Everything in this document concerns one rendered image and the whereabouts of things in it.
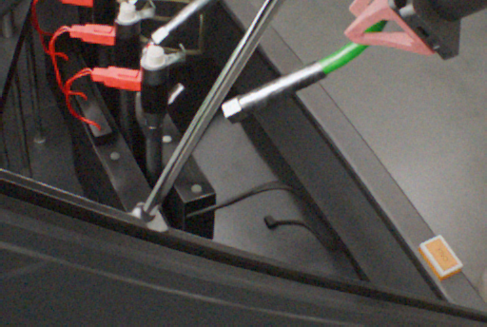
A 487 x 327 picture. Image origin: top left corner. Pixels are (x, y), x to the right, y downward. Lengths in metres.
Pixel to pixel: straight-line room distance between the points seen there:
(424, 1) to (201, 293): 0.30
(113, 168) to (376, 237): 0.31
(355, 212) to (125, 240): 0.64
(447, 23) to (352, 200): 0.41
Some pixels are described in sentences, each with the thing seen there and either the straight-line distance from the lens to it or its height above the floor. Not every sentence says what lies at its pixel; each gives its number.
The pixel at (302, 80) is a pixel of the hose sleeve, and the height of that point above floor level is 1.19.
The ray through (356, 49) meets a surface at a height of 1.22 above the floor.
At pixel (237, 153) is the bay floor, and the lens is 1.19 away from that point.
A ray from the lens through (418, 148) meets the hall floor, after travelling 2.45.
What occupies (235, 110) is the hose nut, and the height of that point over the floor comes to 1.15.
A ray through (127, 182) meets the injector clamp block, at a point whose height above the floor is 0.98.
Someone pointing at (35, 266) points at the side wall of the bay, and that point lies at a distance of 0.42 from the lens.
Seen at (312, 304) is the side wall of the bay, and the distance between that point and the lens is 0.58.
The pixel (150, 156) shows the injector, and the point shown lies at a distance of 0.93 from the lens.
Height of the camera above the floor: 1.69
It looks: 46 degrees down
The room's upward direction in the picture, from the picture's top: 6 degrees clockwise
